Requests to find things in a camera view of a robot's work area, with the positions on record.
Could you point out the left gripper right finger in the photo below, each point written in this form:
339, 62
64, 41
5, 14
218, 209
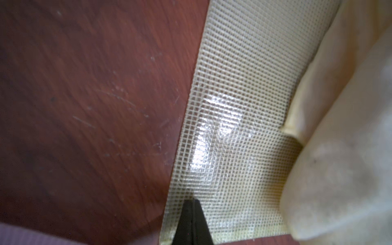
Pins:
202, 234

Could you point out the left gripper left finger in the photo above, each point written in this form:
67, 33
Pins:
184, 231

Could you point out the yellow document bag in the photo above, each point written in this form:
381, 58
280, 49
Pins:
231, 155

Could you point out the yellow cleaning cloth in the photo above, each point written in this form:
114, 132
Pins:
339, 191

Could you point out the pink document bag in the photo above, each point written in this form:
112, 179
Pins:
15, 235

